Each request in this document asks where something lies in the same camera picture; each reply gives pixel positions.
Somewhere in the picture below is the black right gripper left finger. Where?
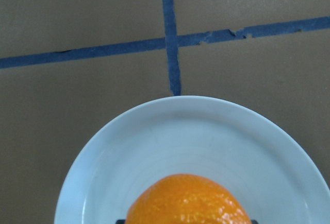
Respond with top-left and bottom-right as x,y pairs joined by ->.
115,219 -> 126,224

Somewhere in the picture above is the orange fruit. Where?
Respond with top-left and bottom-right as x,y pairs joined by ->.
125,174 -> 252,223

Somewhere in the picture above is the light blue plate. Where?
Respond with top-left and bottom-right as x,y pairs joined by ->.
54,96 -> 329,223

